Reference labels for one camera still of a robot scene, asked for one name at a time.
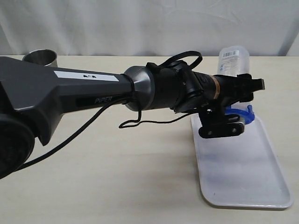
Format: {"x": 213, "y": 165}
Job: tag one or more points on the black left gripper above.
{"x": 234, "y": 89}

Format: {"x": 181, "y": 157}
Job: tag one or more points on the blue plastic lid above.
{"x": 244, "y": 110}

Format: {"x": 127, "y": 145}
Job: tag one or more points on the clear plastic tall container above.
{"x": 233, "y": 60}

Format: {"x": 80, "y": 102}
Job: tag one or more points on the stainless steel cup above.
{"x": 44, "y": 57}

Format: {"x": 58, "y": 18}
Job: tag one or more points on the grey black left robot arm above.
{"x": 33, "y": 99}

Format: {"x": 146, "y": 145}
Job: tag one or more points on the white rectangular plastic tray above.
{"x": 241, "y": 171}

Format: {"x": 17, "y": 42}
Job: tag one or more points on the white backdrop curtain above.
{"x": 149, "y": 27}

